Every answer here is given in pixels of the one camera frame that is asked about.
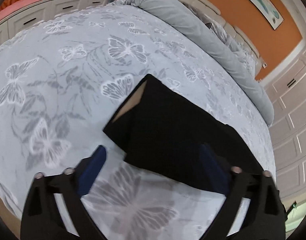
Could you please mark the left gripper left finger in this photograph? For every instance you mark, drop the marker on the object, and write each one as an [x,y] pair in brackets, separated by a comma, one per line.
[41,218]

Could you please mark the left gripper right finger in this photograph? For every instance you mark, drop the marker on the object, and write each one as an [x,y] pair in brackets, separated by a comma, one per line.
[264,218]

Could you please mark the black pants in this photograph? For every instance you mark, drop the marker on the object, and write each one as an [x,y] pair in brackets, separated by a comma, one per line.
[163,132]

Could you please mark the white wardrobe doors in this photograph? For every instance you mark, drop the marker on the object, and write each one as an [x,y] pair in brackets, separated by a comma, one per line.
[287,92]

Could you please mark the grey butterfly bedspread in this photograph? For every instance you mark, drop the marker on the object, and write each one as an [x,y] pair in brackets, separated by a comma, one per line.
[62,80]

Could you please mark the grey patterned pillow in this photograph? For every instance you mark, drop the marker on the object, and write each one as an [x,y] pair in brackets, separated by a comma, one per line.
[244,56]

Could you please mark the white drawer cabinet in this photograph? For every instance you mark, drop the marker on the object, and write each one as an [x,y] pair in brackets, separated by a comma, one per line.
[36,12]

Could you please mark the beige padded headboard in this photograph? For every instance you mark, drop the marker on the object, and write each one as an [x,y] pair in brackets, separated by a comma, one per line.
[214,13]

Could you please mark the grey rolled duvet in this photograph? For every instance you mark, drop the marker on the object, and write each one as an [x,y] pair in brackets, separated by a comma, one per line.
[175,14]

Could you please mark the framed wall picture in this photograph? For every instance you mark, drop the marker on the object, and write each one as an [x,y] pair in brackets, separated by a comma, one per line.
[269,11]

